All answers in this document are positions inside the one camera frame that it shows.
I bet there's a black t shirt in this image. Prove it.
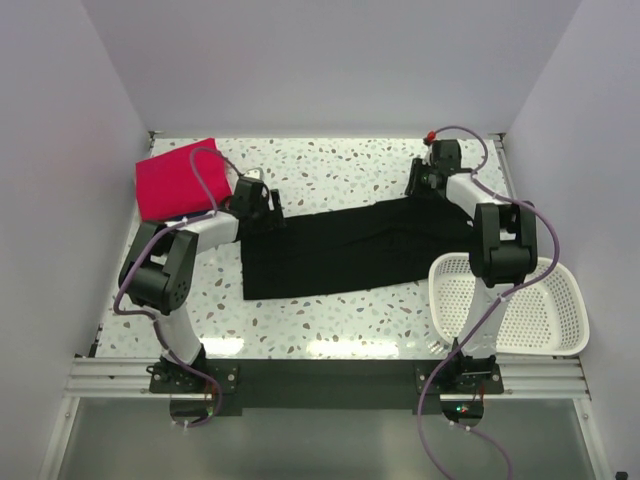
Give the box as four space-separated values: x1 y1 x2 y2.
241 197 473 300

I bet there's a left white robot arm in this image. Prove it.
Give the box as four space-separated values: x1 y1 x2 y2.
113 168 285 392

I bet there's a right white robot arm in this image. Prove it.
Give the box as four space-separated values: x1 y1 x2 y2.
405 136 538 359

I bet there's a folded pink t shirt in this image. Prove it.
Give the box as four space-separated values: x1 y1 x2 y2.
135 138 231 221

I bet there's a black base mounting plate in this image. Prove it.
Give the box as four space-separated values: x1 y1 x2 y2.
146 358 504 418

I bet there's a white perforated plastic basket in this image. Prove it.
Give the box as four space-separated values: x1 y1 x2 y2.
429 253 590 357

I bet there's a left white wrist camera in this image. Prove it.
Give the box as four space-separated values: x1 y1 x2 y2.
243 168 264 181

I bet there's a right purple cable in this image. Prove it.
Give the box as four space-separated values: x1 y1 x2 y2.
415 124 562 480

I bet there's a purple cable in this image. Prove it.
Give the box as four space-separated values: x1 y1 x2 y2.
112 145 251 426
415 124 562 480

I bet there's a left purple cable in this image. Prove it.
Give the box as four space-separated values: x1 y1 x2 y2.
112 145 251 426

